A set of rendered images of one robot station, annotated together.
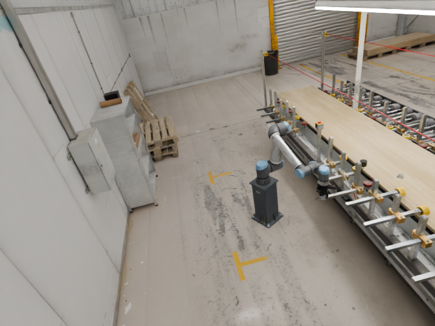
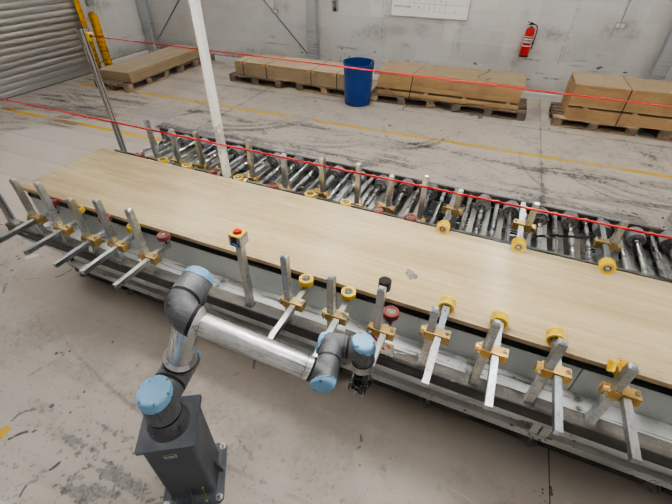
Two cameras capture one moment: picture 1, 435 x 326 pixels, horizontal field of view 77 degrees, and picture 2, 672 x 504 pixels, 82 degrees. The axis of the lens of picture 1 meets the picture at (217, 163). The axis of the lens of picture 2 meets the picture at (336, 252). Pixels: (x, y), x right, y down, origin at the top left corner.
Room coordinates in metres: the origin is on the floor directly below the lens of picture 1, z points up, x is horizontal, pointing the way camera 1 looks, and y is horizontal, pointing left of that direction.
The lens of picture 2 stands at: (1.65, -0.04, 2.37)
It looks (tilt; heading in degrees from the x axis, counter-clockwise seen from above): 39 degrees down; 296
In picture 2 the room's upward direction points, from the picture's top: 1 degrees clockwise
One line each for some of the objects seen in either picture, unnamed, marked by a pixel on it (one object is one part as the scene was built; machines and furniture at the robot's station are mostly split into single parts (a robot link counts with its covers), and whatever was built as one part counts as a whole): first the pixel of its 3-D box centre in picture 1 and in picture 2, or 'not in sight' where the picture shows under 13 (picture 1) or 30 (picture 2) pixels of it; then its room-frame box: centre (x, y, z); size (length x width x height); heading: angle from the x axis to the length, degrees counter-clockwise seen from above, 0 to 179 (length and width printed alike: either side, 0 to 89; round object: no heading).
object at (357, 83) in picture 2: not in sight; (358, 81); (4.50, -6.69, 0.36); 0.59 x 0.57 x 0.73; 95
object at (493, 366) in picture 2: (393, 217); (494, 358); (1.48, -1.27, 0.95); 0.50 x 0.04 x 0.04; 93
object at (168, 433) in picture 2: (263, 178); (166, 416); (2.74, -0.51, 0.65); 0.19 x 0.19 x 0.10
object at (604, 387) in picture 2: not in sight; (619, 393); (1.00, -1.33, 0.95); 0.13 x 0.06 x 0.05; 3
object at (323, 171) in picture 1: (323, 173); (362, 350); (1.96, -0.92, 1.14); 0.10 x 0.09 x 0.12; 16
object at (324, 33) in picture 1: (323, 64); (109, 101); (4.89, -2.22, 1.25); 0.15 x 0.08 x 1.10; 3
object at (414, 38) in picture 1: (393, 43); (157, 61); (9.11, -6.44, 0.23); 2.41 x 0.77 x 0.17; 97
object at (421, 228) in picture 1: (417, 240); (543, 375); (1.27, -1.31, 0.90); 0.03 x 0.03 x 0.48; 3
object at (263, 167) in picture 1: (263, 168); (159, 398); (2.74, -0.52, 0.79); 0.17 x 0.15 x 0.18; 106
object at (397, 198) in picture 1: (393, 217); (483, 356); (1.52, -1.30, 0.90); 0.03 x 0.03 x 0.48; 3
